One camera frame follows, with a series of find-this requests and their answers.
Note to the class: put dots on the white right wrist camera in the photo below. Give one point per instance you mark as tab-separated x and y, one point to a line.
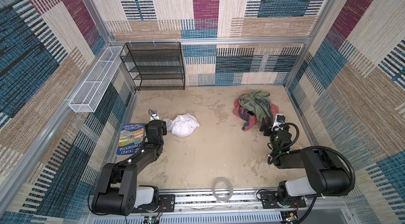
279	121

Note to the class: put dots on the green t-shirt navy trim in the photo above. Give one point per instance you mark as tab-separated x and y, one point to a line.
258	102

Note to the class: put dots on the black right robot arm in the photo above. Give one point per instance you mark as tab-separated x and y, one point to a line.
328	172

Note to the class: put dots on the black wire mesh shelf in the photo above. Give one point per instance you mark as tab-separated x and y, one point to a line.
155	65

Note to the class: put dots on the clear tape roll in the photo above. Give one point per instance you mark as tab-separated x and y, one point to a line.
222	189

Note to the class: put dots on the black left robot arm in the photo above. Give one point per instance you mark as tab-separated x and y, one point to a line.
116	191

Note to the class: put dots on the blue treehouse book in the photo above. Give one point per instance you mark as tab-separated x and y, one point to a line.
131	137

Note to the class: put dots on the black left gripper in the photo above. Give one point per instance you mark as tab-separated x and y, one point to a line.
162	127

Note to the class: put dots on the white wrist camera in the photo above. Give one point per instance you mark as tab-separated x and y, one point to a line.
279	121
153	115

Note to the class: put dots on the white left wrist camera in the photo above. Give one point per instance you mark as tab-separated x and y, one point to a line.
153	115

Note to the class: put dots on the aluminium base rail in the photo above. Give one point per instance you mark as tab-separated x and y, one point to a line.
198	206

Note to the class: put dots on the white wire mesh basket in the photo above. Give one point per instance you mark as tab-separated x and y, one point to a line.
92	90

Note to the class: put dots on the white cloth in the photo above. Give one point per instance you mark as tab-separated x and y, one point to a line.
183	125

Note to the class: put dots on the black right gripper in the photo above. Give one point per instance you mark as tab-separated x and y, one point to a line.
268	129

